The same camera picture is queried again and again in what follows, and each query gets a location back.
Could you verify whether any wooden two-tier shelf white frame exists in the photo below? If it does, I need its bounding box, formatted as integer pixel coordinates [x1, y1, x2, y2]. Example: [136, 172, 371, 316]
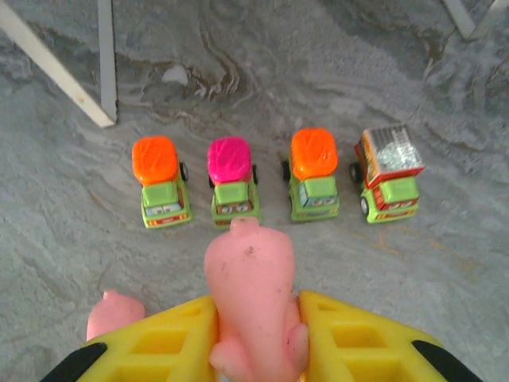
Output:
[0, 0, 509, 129]

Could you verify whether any green toy truck pink drum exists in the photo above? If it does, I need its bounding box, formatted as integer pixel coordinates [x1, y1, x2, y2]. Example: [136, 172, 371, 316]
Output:
[206, 136, 262, 230]

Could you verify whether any pink toy pig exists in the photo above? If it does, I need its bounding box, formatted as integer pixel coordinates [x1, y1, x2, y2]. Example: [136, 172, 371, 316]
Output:
[86, 289, 146, 343]
[204, 217, 310, 382]

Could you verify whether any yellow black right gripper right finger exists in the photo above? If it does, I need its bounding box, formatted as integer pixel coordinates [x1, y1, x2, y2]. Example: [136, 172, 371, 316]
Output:
[298, 290, 484, 382]

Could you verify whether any green toy truck silver bed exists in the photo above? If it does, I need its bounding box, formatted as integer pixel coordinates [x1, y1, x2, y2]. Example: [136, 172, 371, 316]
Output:
[349, 125, 425, 225]

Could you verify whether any green toy truck orange drum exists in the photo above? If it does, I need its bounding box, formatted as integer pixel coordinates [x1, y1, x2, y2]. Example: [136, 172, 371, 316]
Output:
[131, 134, 193, 231]
[282, 127, 341, 224]

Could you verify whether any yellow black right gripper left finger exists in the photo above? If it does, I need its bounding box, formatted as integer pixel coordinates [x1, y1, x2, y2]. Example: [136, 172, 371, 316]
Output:
[39, 294, 220, 382]

